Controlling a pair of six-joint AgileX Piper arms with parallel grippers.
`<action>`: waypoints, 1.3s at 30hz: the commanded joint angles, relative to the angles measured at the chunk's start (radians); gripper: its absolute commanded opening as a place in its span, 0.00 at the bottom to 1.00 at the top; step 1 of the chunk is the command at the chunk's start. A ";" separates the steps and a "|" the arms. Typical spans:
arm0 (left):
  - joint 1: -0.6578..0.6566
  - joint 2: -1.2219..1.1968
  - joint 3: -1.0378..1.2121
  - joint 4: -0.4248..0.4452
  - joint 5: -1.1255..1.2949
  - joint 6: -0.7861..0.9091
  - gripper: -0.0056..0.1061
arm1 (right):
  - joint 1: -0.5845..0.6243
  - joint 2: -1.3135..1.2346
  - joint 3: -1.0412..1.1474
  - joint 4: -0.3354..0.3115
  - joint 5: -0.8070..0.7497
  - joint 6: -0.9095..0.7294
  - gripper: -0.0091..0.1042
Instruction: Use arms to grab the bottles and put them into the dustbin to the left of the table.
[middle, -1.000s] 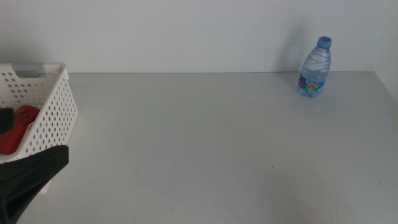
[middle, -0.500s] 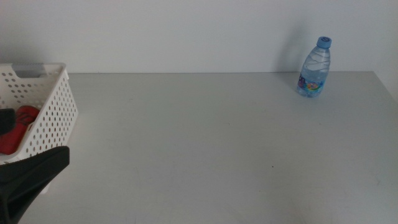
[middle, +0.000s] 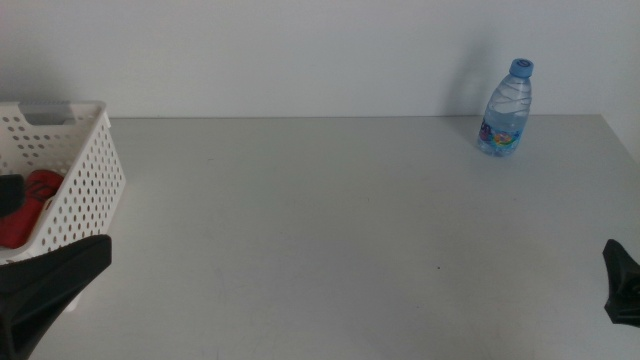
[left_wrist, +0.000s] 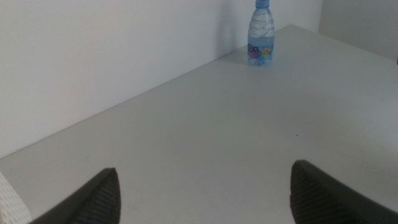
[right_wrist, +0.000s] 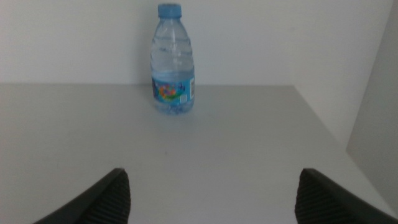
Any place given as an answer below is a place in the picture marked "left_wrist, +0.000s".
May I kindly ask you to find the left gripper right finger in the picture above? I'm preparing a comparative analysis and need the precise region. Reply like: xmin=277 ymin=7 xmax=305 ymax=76
xmin=289 ymin=159 xmax=398 ymax=224

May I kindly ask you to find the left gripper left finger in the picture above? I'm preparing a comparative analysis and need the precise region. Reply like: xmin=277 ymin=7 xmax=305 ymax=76
xmin=27 ymin=167 xmax=121 ymax=224

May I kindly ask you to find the clear water bottle blue cap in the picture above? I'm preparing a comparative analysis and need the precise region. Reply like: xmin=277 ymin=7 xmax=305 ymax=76
xmin=247 ymin=0 xmax=275 ymax=66

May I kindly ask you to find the white perforated plastic basket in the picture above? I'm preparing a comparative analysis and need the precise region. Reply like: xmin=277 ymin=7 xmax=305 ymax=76
xmin=0 ymin=172 xmax=32 ymax=224

